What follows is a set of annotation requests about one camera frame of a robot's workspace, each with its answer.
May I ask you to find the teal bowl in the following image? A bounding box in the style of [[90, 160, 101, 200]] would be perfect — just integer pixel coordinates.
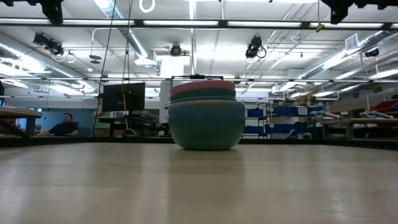
[[170, 88, 237, 101]]

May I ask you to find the large sage green bowl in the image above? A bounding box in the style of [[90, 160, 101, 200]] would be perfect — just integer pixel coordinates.
[[169, 115, 246, 151]]

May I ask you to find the pink bowl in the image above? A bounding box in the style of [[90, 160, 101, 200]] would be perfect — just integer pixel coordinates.
[[169, 80, 236, 96]]

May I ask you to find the shelf with blue bins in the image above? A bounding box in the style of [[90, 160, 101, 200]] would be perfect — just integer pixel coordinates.
[[244, 104, 321, 139]]

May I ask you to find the white column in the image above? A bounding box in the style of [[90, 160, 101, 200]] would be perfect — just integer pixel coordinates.
[[159, 55, 193, 124]]

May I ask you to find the black computer monitor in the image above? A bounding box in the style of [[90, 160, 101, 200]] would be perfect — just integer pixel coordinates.
[[101, 82, 146, 113]]

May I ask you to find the person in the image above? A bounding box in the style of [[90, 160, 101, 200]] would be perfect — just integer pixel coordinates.
[[36, 112, 80, 137]]

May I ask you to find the long workbench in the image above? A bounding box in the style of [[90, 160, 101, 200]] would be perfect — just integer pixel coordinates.
[[320, 117, 398, 139]]

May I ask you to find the white ceiling vent grille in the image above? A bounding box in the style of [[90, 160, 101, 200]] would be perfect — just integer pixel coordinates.
[[345, 32, 359, 50]]

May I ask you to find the wooden top workbench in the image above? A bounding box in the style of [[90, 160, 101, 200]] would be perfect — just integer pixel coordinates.
[[0, 107, 43, 138]]

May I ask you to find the red bin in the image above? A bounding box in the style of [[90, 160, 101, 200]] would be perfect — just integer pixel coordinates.
[[369, 98, 398, 114]]

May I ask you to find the small black distant frame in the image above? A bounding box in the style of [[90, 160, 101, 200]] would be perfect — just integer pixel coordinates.
[[170, 73, 224, 88]]

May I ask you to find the silver ceiling air duct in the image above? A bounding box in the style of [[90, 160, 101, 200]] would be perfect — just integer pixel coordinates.
[[93, 0, 150, 60]]

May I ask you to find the hanging yellow black cable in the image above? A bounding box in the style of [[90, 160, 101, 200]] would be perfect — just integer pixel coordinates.
[[120, 0, 134, 130]]

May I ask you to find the black aluminium table frame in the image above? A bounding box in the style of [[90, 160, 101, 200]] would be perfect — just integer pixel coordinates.
[[0, 136, 398, 151]]

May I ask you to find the white ring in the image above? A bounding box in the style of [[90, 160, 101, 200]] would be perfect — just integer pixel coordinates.
[[139, 0, 156, 14]]

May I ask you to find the black overhead mount bracket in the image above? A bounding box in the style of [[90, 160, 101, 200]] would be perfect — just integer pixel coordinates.
[[40, 0, 65, 25], [322, 0, 398, 25]]

